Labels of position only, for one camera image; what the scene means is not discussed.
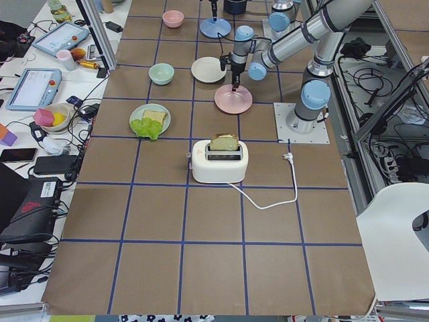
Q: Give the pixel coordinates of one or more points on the green plate with food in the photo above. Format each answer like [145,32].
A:
[138,113]

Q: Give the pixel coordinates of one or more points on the white toaster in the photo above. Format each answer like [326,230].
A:
[218,167]

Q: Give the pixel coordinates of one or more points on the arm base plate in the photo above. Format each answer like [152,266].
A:
[303,134]
[268,32]

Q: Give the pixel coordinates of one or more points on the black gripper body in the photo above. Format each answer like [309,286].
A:
[212,5]
[236,68]

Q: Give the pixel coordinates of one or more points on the mint green bowl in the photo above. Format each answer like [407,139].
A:
[161,73]

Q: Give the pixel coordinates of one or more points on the teach pendant tablet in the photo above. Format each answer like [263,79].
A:
[36,88]
[65,36]

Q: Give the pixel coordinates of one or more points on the black smartphone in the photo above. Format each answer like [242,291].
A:
[19,154]

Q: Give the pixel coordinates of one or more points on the pink cup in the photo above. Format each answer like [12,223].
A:
[66,59]

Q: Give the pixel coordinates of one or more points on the cream white plate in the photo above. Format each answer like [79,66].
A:
[207,70]

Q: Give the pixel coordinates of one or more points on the blue plate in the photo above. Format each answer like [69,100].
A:
[214,30]

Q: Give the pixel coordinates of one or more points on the green lettuce leaf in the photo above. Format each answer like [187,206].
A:
[146,128]

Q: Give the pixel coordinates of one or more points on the teach pendant tablet near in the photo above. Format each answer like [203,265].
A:
[36,88]

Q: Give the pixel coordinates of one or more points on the pink plate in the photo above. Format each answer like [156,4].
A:
[233,102]

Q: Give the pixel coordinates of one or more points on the white chair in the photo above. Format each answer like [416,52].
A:
[397,259]

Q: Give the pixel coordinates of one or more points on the bread slice on plate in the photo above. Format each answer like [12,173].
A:
[158,116]

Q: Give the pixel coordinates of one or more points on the teach pendant tablet far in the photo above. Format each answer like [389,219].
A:
[65,36]

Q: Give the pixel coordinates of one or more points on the black power adapter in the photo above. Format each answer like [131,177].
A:
[113,26]

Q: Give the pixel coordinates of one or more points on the pink bowl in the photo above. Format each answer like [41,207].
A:
[173,18]

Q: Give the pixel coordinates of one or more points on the dark blue saucepan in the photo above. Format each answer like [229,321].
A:
[235,7]

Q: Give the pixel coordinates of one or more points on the bread slice in toaster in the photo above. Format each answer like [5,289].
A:
[224,142]

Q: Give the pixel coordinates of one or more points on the orange yellow screwdriver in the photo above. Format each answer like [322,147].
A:
[88,64]

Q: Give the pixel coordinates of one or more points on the bowl with toy fruit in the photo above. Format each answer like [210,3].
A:
[53,118]

